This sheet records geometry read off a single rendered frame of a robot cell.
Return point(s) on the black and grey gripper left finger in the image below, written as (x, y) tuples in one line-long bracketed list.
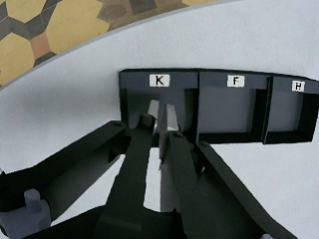
[(32, 198)]

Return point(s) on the black rack of three bins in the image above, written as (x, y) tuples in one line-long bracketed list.
[(235, 106)]

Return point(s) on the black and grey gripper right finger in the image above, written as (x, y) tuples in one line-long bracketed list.
[(237, 213)]

